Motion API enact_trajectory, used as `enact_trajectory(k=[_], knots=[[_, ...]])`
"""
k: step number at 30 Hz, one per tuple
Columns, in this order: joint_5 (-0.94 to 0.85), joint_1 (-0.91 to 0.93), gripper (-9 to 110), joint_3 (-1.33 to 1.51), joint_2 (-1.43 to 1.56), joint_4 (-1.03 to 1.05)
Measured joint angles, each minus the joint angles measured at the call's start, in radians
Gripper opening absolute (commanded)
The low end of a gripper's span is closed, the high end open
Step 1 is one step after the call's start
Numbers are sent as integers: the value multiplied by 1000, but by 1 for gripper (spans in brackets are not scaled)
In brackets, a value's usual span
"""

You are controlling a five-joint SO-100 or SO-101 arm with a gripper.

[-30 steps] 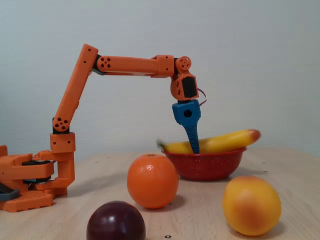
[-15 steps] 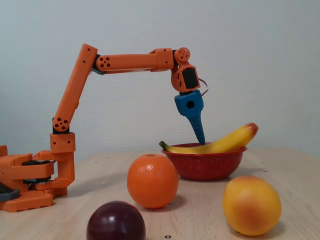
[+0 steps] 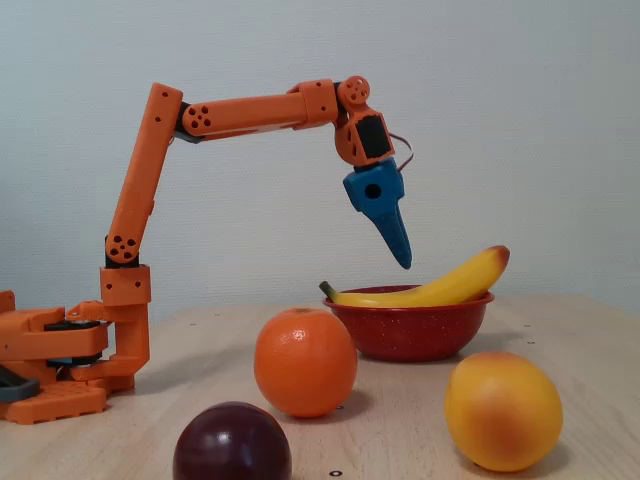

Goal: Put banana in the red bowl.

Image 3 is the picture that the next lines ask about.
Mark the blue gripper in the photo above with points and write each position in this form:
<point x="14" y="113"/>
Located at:
<point x="376" y="196"/>

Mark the yellow toy banana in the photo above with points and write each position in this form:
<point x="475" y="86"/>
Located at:
<point x="450" y="287"/>

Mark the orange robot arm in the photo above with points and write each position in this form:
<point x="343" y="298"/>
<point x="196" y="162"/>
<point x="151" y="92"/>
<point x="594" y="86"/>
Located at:
<point x="240" y="112"/>

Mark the red speckled enamel bowl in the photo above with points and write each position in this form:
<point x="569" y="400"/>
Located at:
<point x="410" y="332"/>

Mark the orange fruit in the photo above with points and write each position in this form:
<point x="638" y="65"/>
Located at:
<point x="305" y="362"/>

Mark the yellow orange peach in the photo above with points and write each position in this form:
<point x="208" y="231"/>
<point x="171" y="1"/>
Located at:
<point x="502" y="412"/>

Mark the dark purple plum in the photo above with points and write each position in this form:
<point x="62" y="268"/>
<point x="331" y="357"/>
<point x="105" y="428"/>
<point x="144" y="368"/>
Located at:
<point x="232" y="445"/>

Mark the grey table clamp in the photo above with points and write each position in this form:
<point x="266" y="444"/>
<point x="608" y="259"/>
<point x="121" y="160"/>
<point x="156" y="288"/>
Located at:
<point x="20" y="390"/>

